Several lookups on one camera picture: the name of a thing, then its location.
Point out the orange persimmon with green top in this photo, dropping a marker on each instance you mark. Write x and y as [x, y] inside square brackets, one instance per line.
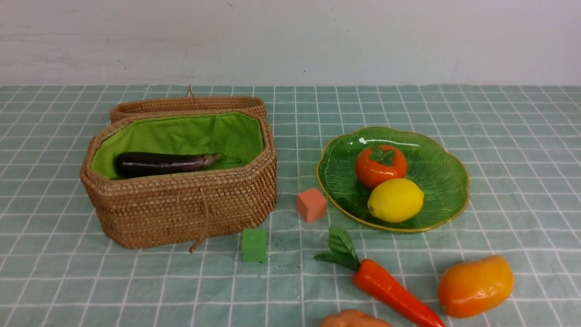
[378, 163]

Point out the yellow lemon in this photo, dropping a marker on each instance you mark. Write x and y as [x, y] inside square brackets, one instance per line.
[396, 200]

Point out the orange carrot with leaves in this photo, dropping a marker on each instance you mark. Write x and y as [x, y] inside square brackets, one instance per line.
[374, 280]

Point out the dark purple eggplant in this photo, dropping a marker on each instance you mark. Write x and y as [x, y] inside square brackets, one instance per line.
[144, 164]

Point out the orange yellow mango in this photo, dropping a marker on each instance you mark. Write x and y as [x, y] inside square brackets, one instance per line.
[472, 288]

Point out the salmon pink foam cube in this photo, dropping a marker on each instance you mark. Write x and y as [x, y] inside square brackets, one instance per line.
[311, 205]

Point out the green foam cube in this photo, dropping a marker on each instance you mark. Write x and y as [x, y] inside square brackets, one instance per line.
[254, 243]

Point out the woven wicker basket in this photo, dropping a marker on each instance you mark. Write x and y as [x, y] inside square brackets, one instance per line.
[235, 193]

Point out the wicker basket lid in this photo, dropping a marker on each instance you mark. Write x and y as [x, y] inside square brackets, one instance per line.
[253, 105]

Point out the green glass plate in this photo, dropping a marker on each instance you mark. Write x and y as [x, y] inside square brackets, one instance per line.
[443, 179]

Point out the tan potato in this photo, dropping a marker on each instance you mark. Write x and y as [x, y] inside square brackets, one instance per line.
[353, 318]

